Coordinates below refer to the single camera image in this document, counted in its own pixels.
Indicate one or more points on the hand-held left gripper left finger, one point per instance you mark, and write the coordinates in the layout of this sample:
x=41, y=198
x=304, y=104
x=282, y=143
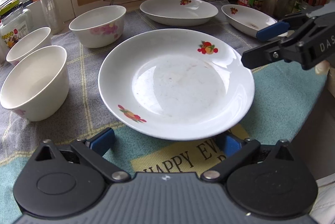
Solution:
x=103, y=139

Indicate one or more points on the small plain white bowl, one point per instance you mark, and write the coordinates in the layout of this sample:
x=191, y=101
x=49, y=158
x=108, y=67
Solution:
x=26, y=43

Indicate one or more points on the tall white bowl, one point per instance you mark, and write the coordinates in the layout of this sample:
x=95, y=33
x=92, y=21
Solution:
x=31, y=82

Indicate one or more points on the glass jar yellow-green lid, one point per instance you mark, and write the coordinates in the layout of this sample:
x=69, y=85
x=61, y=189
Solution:
x=18, y=28

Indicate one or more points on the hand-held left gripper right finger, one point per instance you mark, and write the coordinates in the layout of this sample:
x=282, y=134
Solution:
x=231, y=144

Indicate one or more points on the person's right hand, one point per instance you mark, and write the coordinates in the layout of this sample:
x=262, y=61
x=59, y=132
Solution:
x=322, y=68

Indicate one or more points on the large white fruit-print plate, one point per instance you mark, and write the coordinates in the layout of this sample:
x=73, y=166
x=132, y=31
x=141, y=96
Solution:
x=178, y=82

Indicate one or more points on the small stained fruit-print plate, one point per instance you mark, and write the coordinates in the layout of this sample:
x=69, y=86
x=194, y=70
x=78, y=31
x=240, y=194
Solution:
x=243, y=20

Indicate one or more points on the oval white fruit-print plate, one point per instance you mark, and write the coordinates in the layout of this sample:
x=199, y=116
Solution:
x=172, y=9

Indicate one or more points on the checked grey teal printed mat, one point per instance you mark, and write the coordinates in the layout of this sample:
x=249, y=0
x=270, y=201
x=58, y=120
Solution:
x=78, y=109

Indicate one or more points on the yellow lidded jar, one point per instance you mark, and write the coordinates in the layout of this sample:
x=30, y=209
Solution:
x=271, y=1

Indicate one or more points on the white bowl pink flowers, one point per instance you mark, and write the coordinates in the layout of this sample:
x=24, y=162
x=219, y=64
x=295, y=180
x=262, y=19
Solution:
x=91, y=35

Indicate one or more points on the white jacket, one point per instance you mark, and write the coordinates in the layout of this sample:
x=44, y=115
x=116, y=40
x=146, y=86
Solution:
x=325, y=203

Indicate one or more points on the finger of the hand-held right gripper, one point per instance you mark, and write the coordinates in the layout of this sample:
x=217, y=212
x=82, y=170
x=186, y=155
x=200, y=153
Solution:
x=271, y=30
x=261, y=56

